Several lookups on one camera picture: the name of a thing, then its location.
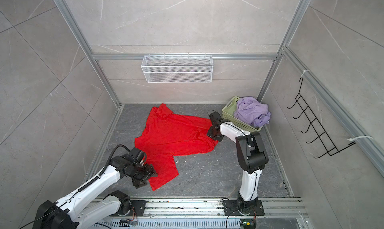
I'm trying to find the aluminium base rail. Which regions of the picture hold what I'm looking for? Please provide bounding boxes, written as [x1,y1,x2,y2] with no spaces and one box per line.
[91,198,313,229]

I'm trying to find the black wire hook rack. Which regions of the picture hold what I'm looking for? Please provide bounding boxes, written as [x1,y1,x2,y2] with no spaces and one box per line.
[287,78,356,159]

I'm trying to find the purple t-shirt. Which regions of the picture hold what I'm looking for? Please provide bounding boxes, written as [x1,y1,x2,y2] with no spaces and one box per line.
[234,97,271,128]

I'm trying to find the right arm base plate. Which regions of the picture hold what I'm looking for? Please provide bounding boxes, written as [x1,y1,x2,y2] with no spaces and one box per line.
[221,198,265,216]

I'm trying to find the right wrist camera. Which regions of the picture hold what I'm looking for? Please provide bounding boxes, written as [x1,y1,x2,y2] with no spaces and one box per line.
[209,111,223,126]

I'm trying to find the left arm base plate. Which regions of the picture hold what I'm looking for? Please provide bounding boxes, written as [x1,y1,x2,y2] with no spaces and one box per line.
[128,200,147,218]

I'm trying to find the red t-shirt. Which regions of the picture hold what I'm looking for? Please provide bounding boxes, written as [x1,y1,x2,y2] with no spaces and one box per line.
[135,104,218,191]

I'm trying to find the white wire mesh basket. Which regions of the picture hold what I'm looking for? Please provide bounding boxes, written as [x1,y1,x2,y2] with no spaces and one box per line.
[141,55,214,83]

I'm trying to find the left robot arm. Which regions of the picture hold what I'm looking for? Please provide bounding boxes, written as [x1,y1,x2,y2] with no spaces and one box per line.
[32,144,157,229]

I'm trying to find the green plastic basket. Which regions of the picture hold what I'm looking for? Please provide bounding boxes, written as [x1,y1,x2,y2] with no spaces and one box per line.
[222,96,262,132]

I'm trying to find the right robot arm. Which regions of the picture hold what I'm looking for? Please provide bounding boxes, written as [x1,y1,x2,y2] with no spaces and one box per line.
[207,119,269,215]

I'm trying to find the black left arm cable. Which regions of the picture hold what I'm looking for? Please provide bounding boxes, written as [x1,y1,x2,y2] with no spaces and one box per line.
[97,144,133,177]

